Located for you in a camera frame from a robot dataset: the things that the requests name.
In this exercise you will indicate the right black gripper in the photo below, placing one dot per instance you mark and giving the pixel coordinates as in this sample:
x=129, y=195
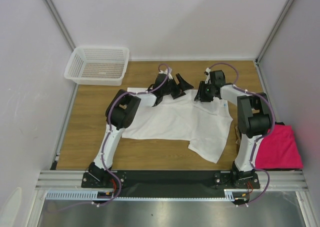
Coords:
x=201, y=95

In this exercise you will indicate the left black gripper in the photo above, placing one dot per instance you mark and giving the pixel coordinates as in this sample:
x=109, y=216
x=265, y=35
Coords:
x=182, y=85

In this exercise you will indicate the white t shirt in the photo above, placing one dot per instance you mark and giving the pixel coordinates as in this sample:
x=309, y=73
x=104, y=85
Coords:
x=205, y=125

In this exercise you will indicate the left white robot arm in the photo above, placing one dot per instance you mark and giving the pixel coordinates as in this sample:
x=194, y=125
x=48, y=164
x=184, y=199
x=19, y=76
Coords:
x=120, y=115

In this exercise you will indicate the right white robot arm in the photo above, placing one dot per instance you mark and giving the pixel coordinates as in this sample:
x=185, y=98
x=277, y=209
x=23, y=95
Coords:
x=255, y=120

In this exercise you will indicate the white plastic basket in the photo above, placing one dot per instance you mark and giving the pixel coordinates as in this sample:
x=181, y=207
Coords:
x=97, y=65

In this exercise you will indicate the folded black t shirt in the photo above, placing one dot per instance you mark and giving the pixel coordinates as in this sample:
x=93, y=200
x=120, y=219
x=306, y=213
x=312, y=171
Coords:
x=280, y=123

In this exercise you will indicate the folded pink t shirt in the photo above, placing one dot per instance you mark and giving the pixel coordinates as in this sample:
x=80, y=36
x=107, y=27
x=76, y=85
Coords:
x=279, y=150

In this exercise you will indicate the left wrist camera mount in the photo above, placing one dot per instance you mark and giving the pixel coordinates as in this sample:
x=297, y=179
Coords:
x=167, y=72

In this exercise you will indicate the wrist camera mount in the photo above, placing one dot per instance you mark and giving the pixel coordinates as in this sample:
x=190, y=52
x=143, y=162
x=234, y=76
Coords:
x=167, y=72
x=208, y=78

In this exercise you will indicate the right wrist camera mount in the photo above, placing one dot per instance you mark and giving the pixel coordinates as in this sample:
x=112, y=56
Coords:
x=208, y=78

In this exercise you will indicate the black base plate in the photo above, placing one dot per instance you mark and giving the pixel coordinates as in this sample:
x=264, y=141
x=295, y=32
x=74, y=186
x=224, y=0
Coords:
x=169, y=183

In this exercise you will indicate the right corner aluminium post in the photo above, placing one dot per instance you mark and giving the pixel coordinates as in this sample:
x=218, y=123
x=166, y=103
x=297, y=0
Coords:
x=284, y=11

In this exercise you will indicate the corner aluminium post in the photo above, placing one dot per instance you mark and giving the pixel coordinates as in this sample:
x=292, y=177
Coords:
x=284, y=11
x=60, y=23

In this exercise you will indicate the aluminium frame rail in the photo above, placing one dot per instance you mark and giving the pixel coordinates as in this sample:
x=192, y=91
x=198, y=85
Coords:
x=65, y=185

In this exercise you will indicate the left corner aluminium post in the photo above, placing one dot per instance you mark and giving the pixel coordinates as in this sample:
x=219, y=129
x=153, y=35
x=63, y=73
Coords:
x=60, y=23

